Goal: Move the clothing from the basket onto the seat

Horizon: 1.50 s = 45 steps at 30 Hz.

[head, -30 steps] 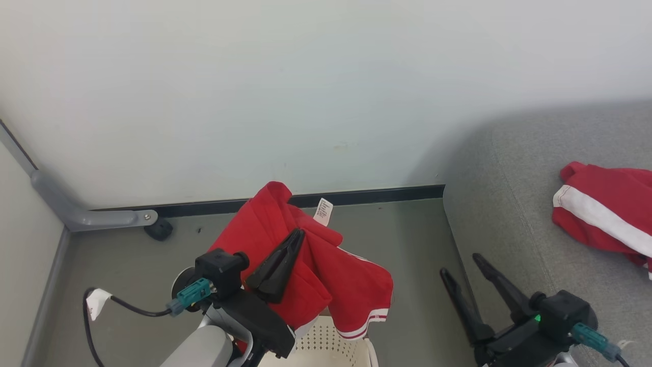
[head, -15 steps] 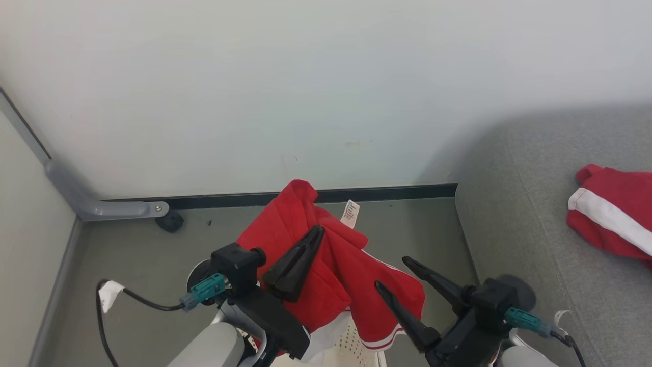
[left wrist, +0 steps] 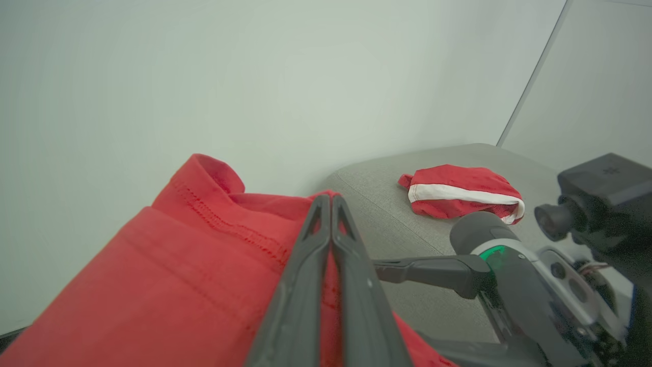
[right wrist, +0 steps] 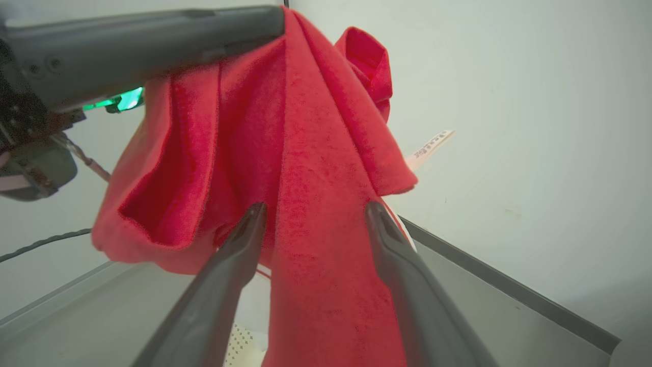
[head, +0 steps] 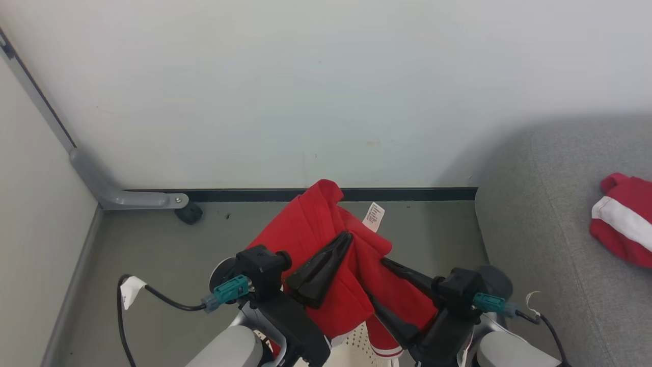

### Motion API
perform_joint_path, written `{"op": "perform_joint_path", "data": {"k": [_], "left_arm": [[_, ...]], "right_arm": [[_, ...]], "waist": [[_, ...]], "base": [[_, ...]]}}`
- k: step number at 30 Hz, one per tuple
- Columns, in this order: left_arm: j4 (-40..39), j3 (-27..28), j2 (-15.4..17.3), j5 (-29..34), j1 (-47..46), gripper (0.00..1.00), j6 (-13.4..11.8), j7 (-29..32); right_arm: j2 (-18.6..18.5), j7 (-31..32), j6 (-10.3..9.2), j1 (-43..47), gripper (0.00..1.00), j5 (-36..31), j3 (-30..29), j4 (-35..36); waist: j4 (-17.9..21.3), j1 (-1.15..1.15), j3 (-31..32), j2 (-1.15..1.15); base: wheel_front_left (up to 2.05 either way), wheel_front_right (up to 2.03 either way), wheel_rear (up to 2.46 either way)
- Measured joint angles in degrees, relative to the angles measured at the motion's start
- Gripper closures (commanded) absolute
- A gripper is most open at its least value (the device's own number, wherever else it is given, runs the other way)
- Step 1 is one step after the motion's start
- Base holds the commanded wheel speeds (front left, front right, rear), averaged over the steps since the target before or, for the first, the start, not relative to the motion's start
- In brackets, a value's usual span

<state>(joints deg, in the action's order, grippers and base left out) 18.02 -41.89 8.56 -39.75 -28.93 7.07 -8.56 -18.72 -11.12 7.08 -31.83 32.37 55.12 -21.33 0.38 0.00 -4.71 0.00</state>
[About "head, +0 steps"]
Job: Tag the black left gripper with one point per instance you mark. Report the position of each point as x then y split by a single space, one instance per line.
300 331

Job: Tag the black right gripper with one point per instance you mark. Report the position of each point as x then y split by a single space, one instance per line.
448 336

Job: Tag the red shorts with striped hem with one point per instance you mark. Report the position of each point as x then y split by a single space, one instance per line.
316 219

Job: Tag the red garment with white panel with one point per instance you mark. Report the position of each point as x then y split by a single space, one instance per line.
626 224

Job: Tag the cream laundry basket brown rim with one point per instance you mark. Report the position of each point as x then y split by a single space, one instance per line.
356 351

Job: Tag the black skirting strip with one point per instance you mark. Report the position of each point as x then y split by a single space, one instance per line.
244 194

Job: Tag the black rubber foot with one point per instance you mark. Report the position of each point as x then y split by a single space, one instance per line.
189 213

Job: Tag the grey fabric sofa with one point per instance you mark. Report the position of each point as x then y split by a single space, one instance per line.
560 214

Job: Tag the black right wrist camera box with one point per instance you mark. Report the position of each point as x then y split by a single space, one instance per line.
458 290

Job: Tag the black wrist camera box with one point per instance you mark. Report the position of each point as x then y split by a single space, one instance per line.
458 290
262 270

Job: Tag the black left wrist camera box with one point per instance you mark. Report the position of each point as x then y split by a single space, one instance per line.
262 270

